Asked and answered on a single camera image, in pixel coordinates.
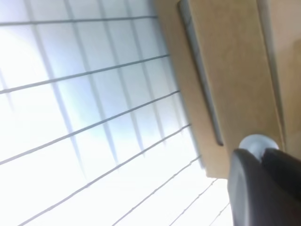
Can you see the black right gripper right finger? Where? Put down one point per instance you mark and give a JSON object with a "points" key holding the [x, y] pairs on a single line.
{"points": [[280, 181]]}

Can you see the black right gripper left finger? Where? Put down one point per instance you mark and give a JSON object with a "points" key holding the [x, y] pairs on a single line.
{"points": [[244, 188]]}

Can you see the white box handle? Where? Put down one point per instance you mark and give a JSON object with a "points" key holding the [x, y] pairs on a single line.
{"points": [[256, 144]]}

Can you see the brown shoebox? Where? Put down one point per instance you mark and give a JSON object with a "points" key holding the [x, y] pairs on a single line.
{"points": [[238, 65]]}

